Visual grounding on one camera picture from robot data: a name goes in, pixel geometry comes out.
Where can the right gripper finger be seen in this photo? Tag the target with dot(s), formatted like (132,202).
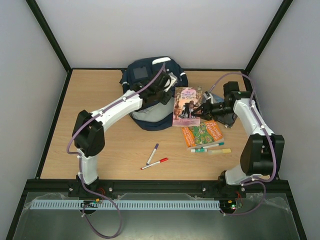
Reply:
(200,111)
(201,116)

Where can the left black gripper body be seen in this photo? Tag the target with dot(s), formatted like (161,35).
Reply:
(164,100)

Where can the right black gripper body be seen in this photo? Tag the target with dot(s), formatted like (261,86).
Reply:
(208,110)

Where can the pink Taming of Shrew book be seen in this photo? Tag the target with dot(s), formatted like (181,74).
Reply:
(186,100)

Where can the orange Treehouse book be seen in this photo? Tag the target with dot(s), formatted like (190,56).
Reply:
(206,134)

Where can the navy blue student backpack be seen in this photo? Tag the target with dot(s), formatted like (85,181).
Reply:
(153,116)

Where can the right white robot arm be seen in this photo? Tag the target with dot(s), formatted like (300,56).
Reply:
(263,150)

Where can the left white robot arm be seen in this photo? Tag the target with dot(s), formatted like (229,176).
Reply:
(88,136)

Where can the dark blue fantasy book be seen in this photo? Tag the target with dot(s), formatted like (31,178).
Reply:
(227,120)

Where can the teal capped marker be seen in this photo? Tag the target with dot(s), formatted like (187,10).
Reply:
(213,145)

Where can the green white glue stick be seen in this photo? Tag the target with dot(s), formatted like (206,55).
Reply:
(198,150)

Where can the yellow capped glue stick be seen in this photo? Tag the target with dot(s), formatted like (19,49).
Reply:
(219,151)

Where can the purple capped marker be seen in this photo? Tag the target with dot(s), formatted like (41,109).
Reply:
(152,154)

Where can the red capped marker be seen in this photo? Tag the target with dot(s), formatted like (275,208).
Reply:
(155,163)

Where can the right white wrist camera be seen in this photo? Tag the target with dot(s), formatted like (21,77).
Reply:
(207,96)

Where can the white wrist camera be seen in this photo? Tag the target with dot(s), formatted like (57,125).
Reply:
(207,96)
(170,82)

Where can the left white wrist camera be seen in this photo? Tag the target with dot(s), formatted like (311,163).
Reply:
(170,82)

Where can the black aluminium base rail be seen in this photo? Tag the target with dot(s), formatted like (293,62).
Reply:
(115,188)

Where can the grey slotted cable duct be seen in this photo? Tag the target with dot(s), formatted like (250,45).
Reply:
(123,205)

